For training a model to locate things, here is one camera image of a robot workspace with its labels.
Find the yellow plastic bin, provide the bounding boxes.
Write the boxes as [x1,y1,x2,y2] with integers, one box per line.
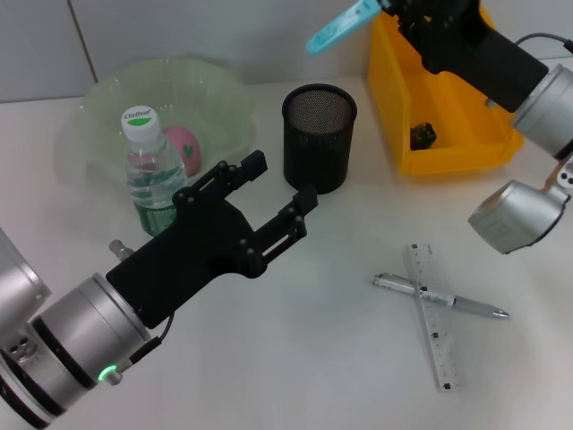
[367,0,526,178]

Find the green plastic wrapper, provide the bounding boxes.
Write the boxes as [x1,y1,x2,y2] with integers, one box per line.
[410,121,438,151]

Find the pink peach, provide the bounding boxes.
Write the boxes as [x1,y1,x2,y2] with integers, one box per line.
[161,126,202,178]

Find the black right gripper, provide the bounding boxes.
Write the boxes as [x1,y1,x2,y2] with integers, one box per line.
[379,0,550,113]

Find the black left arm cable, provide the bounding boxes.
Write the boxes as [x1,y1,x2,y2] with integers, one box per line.
[128,312,176,365]

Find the green glass fruit plate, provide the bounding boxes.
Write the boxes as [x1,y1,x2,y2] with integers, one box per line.
[56,56,259,198]

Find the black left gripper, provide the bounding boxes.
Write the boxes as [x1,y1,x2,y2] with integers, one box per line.
[106,150,319,328]

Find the blue teal scissors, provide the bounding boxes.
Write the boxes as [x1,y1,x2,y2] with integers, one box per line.
[305,0,386,57]

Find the clear plastic ruler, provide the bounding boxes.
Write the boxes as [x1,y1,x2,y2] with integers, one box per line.
[405,243,464,394]

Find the grey right arm cable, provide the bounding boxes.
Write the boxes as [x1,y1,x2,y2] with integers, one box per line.
[513,31,573,56]

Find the clear green-label water bottle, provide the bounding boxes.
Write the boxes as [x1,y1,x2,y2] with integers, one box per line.
[120,105,189,238]

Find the black mesh pen cup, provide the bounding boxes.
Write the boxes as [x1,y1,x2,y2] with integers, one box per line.
[281,83,358,195]

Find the silver clear pen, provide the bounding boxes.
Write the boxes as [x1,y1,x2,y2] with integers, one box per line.
[370,271,510,320]

